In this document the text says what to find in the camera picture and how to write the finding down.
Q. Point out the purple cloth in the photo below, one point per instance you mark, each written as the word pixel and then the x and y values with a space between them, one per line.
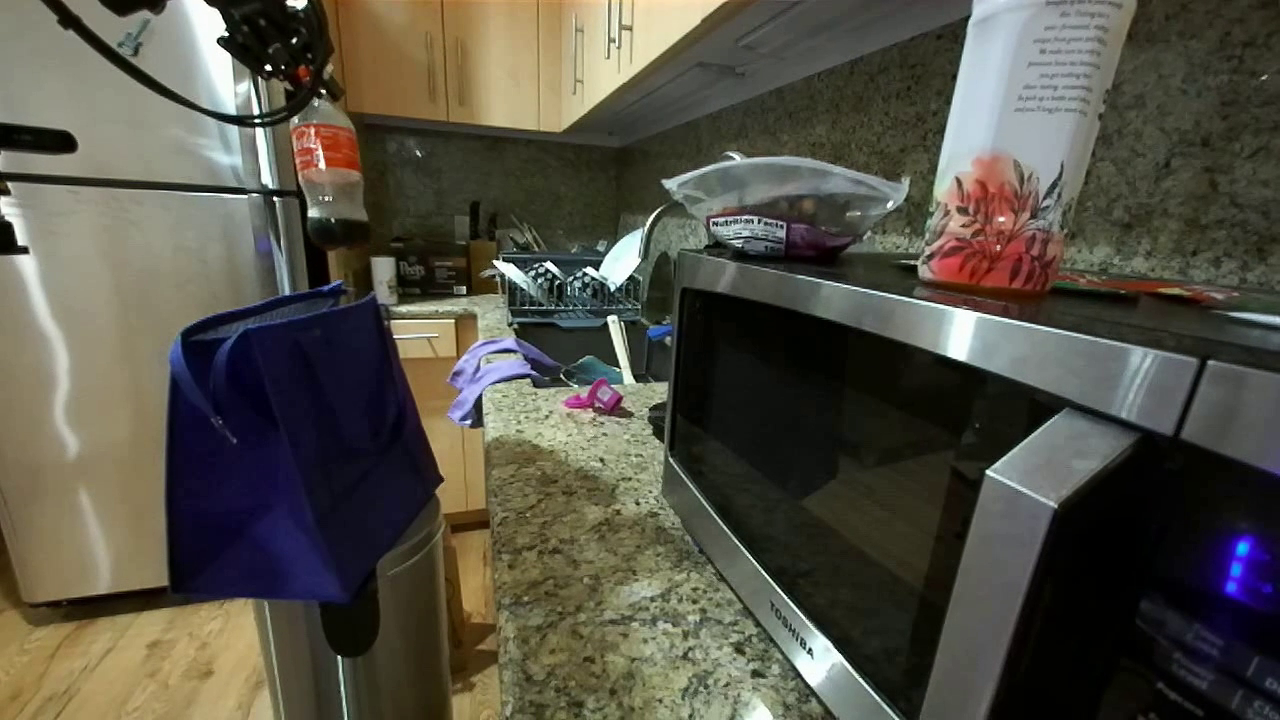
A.
pixel 485 375

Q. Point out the white container red print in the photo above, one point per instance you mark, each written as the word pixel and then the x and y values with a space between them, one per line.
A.
pixel 1026 135

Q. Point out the white plate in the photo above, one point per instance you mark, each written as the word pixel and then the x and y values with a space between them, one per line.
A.
pixel 626 258

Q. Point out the stainless steel trash can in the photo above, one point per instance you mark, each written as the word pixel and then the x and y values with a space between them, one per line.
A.
pixel 403 642

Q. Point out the clear plastic food bag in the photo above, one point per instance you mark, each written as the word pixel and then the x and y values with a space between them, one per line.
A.
pixel 787 201

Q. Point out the teal cloth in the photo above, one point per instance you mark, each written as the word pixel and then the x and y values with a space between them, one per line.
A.
pixel 594 369

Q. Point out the wide wood wall cabinet door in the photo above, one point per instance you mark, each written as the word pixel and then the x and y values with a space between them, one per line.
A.
pixel 560 63

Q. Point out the dish drying rack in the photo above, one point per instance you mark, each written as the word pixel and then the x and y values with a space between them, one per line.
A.
pixel 567 284

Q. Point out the stainless steel microwave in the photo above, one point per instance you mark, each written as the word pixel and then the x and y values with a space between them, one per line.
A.
pixel 855 464

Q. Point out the small pink object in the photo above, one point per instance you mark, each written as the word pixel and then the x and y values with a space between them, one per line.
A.
pixel 597 398

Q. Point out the blue fabric bag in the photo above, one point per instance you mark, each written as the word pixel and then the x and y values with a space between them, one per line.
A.
pixel 295 453

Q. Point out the wooden base cabinet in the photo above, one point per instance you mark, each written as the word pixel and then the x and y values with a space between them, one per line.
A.
pixel 446 427

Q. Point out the red label soda bottle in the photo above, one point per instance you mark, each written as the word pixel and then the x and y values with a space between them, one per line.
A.
pixel 331 167

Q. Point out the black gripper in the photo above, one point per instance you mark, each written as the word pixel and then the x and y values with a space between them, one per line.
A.
pixel 273 21

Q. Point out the stainless steel fridge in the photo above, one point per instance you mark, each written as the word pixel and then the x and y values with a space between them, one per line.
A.
pixel 107 375

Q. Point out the wooden knife block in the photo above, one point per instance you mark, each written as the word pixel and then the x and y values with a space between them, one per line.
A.
pixel 483 263

